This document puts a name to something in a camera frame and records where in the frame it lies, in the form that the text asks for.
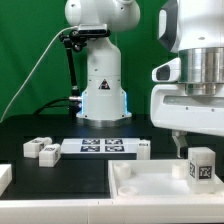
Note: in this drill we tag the mounted camera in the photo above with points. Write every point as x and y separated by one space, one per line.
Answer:
91 31

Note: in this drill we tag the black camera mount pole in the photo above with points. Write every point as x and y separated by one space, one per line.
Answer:
71 73

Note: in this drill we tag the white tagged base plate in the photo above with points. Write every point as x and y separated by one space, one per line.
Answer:
99 145

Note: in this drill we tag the white front fence rail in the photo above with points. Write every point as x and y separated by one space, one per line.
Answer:
107 212

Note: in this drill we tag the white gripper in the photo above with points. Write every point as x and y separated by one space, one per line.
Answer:
172 108

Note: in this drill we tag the white left block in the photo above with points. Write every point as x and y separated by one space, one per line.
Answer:
5 176

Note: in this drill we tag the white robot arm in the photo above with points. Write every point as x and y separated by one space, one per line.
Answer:
189 91

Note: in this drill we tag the white square tabletop part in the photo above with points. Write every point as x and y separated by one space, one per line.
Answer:
142 179

